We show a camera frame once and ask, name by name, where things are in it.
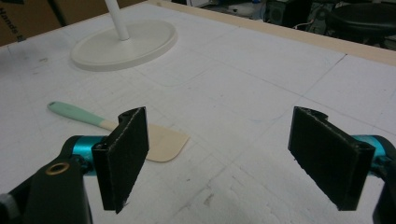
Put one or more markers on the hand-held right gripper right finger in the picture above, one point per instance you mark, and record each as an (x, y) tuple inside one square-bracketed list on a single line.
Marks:
[(327, 155)]

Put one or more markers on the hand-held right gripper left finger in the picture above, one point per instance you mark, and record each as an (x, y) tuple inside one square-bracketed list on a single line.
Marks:
[(123, 161)]

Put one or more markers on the white lamp stand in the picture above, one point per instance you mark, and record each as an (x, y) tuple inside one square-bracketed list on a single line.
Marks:
[(124, 46)]

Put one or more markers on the black office chair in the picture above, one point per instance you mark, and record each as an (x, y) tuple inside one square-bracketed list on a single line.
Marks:
[(361, 20)]

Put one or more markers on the dark equipment clutter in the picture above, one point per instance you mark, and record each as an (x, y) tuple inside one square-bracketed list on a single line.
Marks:
[(280, 11)]

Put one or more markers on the cardboard box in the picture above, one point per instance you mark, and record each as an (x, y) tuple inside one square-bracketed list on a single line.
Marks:
[(28, 17)]

